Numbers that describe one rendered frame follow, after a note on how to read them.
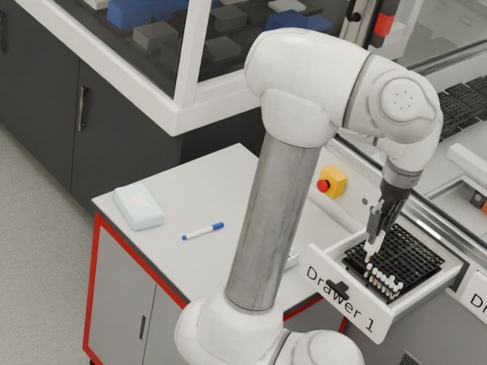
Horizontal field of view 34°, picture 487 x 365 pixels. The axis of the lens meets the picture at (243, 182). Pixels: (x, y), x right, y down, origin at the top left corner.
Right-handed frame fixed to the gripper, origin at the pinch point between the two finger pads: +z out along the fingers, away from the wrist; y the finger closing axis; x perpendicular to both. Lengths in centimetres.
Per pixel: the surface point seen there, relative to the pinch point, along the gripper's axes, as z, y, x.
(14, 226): 99, -20, 141
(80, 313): 99, -23, 89
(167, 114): 11, -2, 81
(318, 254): 6.1, -10.8, 7.8
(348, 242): 10.0, 4.1, 9.0
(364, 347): 59, 23, 1
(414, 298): 9.5, 3.0, -15.0
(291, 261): 20.3, -5.8, 18.2
